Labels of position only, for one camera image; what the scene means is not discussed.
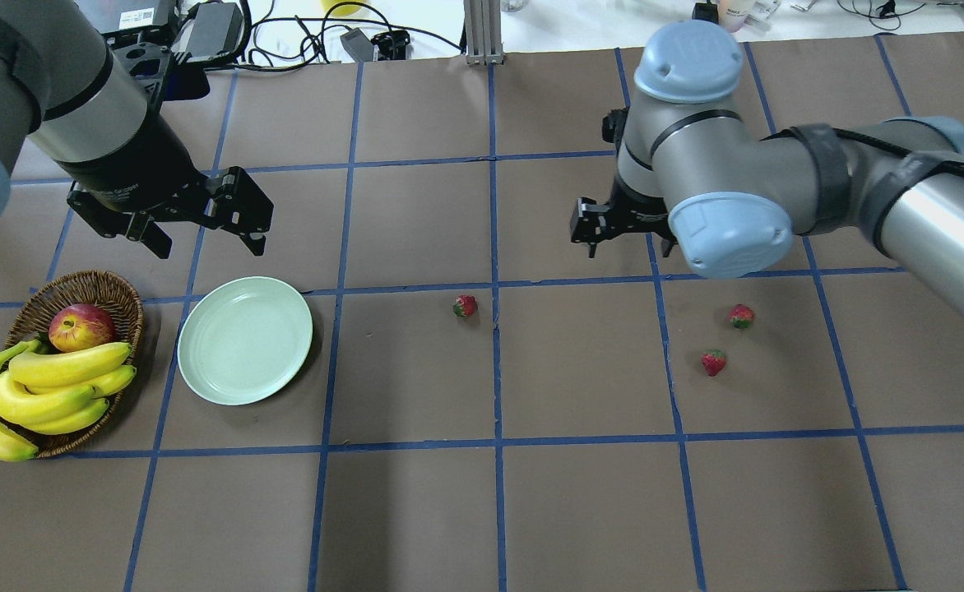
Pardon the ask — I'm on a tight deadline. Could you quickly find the silver robot arm near plate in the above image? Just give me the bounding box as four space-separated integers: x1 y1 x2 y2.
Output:
0 1 274 259

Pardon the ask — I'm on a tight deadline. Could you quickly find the red yellow apple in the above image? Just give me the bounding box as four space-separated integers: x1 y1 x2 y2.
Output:
47 303 117 353

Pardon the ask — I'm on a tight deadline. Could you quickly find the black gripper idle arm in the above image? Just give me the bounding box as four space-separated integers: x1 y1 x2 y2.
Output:
65 123 274 260

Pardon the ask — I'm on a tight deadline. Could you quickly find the black power adapter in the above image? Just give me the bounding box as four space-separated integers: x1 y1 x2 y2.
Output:
181 1 248 67

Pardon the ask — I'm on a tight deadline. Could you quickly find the red strawberry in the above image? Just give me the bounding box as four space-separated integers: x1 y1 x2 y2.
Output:
452 294 479 318
701 349 729 376
727 304 756 330

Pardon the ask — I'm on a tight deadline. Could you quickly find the yellow tape roll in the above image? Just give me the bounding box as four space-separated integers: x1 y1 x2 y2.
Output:
319 0 367 19

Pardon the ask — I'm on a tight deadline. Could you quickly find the brown wicker basket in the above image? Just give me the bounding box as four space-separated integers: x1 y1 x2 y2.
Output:
0 270 145 460

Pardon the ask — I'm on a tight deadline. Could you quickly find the aluminium frame post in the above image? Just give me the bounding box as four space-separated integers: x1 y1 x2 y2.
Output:
462 1 505 65

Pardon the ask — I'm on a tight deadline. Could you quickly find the black gripper working arm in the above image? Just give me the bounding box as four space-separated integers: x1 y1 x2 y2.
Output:
569 106 679 257

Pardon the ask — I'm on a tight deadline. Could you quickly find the pale green plate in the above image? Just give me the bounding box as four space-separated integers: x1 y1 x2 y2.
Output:
176 276 314 407

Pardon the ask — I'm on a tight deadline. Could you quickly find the yellow banana bunch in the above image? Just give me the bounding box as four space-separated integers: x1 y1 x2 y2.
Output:
0 340 137 462

